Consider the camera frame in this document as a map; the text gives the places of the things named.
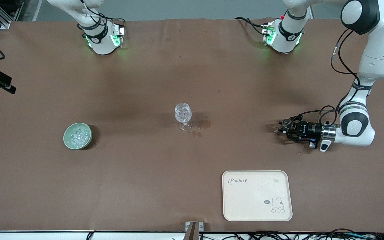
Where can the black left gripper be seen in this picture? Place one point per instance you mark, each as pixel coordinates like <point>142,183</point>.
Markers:
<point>309,129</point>

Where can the steel double jigger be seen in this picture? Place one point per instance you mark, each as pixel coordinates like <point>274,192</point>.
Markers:
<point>287,123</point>

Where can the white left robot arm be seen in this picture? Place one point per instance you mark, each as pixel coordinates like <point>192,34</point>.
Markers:
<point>378,50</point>

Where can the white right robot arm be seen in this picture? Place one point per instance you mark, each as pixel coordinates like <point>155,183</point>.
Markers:
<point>100,45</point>

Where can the clear ice cube pile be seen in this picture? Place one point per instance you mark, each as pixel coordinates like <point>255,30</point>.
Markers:
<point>79,136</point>

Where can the clear wine glass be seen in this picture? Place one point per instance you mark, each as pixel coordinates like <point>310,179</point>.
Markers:
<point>183,113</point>

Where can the cream rabbit print tray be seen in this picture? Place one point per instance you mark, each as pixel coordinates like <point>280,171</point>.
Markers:
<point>252,200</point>

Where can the green ceramic bowl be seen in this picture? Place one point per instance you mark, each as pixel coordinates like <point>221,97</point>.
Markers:
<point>67,140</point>

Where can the brown table cover sheet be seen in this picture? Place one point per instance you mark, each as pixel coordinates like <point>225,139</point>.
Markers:
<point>145,183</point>

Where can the grey metal camera bracket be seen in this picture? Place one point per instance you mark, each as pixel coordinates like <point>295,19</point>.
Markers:
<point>194,230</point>

